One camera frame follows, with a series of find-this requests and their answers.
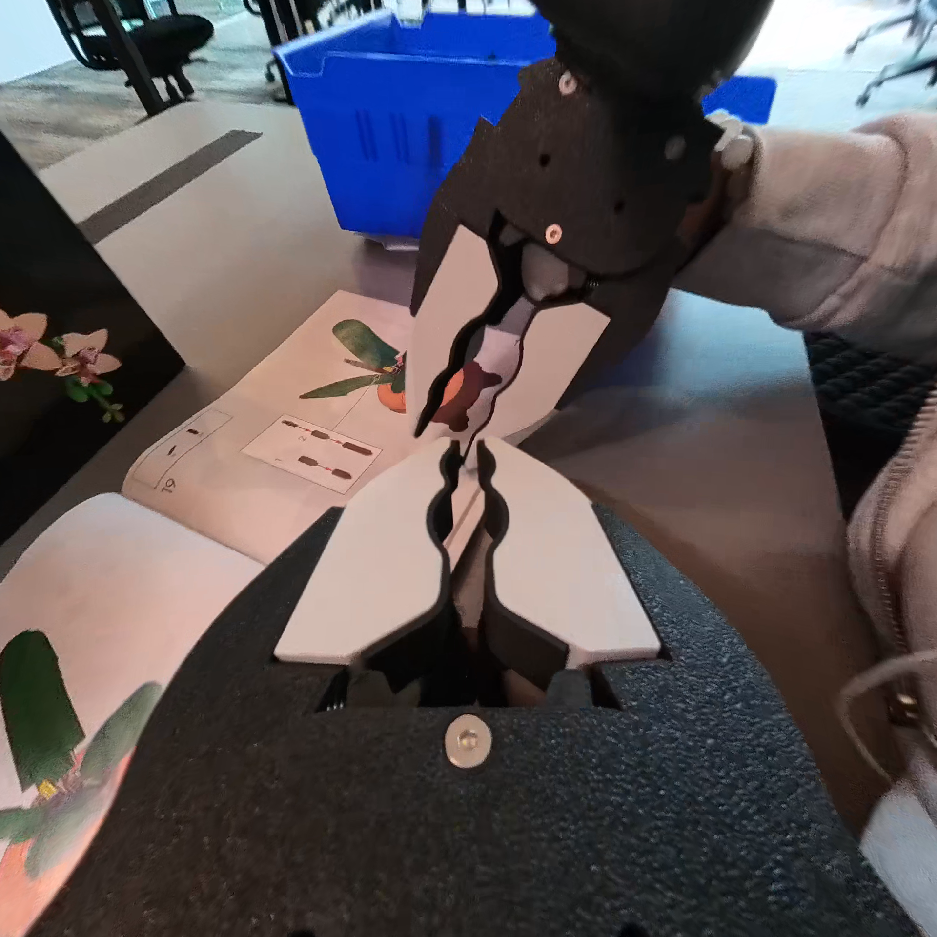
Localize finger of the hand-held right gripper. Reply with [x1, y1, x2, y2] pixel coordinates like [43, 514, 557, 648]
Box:
[404, 222, 515, 440]
[468, 307, 612, 446]

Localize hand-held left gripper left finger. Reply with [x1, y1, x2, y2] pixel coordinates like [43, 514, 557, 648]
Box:
[274, 437, 461, 669]

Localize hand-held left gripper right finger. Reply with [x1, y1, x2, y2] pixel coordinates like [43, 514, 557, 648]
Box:
[478, 435, 664, 671]

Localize building instruction booklet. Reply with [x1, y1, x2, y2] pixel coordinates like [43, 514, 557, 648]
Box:
[0, 289, 566, 937]

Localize person's right forearm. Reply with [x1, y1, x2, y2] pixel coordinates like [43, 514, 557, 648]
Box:
[673, 112, 937, 335]

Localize grey desk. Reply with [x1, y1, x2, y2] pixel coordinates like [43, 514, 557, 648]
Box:
[0, 99, 883, 839]

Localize person's right hand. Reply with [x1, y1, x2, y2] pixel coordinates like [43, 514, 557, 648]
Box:
[679, 174, 736, 253]

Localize blue plastic bin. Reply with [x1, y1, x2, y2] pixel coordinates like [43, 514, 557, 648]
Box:
[273, 7, 778, 250]

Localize black orchid toy set box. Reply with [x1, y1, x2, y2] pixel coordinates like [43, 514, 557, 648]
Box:
[0, 132, 189, 546]

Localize white bead bracelet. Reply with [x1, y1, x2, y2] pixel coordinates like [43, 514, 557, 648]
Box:
[705, 108, 760, 174]

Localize white cable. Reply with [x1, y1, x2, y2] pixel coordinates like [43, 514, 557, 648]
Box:
[836, 650, 937, 789]

